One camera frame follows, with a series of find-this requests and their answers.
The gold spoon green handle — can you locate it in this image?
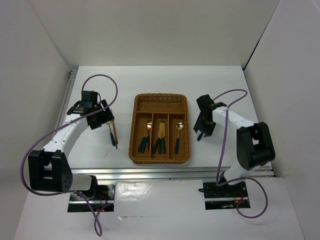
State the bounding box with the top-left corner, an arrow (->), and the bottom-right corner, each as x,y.
106,121 -> 116,146

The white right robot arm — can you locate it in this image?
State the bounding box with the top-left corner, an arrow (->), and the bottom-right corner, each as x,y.
193,94 -> 276,196

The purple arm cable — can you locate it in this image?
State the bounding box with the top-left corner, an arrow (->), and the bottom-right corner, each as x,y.
20,73 -> 119,237
212,89 -> 269,219

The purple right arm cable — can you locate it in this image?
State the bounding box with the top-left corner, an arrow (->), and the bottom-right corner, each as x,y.
212,89 -> 269,219

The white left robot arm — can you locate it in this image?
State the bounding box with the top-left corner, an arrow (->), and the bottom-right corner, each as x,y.
28,91 -> 114,200

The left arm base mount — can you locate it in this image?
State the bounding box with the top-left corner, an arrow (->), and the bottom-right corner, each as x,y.
67,184 -> 116,213

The wicker cutlery tray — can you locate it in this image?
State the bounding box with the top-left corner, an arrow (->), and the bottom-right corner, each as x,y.
128,93 -> 191,165

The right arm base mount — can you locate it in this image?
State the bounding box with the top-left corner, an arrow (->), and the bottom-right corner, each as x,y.
198,182 -> 251,210

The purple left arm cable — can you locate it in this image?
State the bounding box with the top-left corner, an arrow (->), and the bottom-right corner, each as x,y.
20,73 -> 119,237

